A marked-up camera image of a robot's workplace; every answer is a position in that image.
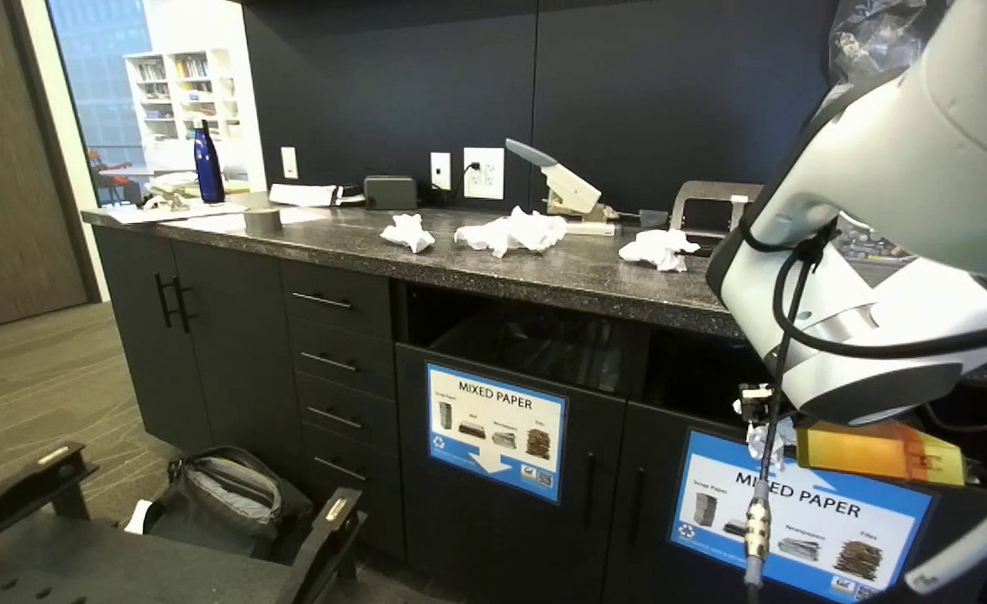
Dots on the white paper ball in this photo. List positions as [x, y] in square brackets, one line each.
[660, 250]

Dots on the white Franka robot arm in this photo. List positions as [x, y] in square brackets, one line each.
[906, 223]

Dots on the black bin liner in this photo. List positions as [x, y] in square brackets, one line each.
[537, 348]
[697, 382]

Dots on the large crumpled white paper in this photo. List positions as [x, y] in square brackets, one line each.
[512, 234]

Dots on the small crumpled white paper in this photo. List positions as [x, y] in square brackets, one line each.
[407, 234]

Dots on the small white desk item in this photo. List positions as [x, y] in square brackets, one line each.
[593, 228]

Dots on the blue label with down arrow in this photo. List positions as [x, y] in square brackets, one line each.
[496, 431]

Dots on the black power adapter box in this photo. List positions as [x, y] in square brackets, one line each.
[389, 194]

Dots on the flat white paper sheet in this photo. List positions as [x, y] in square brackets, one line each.
[294, 219]
[146, 212]

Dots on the white paper stack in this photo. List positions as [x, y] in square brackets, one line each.
[304, 195]

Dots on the grey tape roll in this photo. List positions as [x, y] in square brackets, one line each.
[264, 219]

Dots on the black cabinet door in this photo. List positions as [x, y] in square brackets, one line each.
[134, 337]
[237, 357]

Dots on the blue water bottle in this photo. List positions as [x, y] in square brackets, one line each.
[209, 169]

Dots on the black and grey backpack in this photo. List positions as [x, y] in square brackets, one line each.
[227, 505]

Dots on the white shelving unit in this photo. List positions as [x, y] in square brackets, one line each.
[185, 106]

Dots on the blue label with up arrow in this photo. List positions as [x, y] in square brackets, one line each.
[830, 539]

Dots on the small white paper slip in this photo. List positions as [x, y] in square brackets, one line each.
[134, 517]

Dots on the clear plastic bag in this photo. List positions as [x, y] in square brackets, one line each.
[879, 37]

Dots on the brown wooden door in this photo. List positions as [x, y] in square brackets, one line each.
[10, 169]

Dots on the large white wall outlet plate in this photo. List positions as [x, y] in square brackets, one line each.
[485, 173]

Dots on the small white wall outlet plate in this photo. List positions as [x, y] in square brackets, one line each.
[442, 169]

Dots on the orange wrist camera box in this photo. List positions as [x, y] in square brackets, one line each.
[872, 455]

